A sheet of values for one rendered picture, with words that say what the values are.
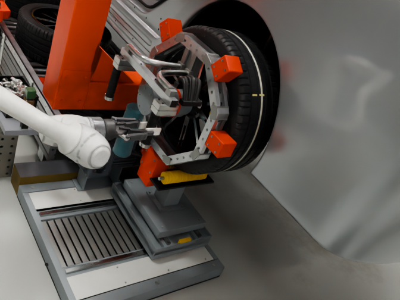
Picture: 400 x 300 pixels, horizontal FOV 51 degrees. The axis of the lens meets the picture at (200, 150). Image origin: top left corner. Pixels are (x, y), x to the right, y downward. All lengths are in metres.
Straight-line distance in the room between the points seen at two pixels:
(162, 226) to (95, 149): 0.96
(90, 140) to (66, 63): 0.84
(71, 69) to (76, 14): 0.27
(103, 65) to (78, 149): 0.94
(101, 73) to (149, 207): 0.71
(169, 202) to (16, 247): 0.76
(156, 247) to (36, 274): 0.56
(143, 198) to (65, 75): 0.73
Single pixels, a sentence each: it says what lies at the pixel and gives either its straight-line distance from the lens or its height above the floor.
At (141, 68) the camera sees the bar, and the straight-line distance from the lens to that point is 1.70.
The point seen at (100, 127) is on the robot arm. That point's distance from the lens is 1.46.
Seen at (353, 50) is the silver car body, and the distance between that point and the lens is 1.50.
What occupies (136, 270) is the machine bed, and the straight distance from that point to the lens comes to 2.09.
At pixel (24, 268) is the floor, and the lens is 2.10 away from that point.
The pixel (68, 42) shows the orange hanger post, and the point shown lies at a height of 0.87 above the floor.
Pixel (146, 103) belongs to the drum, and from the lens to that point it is 1.75.
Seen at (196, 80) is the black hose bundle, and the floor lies 1.04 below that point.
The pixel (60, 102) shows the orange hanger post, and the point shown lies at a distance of 2.13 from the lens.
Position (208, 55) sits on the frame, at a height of 1.12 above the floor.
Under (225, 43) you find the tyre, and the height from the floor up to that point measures 1.17.
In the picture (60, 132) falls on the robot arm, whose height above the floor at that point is 0.93.
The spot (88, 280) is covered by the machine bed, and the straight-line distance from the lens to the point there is 2.00.
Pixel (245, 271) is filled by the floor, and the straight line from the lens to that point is 2.48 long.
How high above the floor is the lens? 1.62
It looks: 29 degrees down
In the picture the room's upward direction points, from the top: 24 degrees clockwise
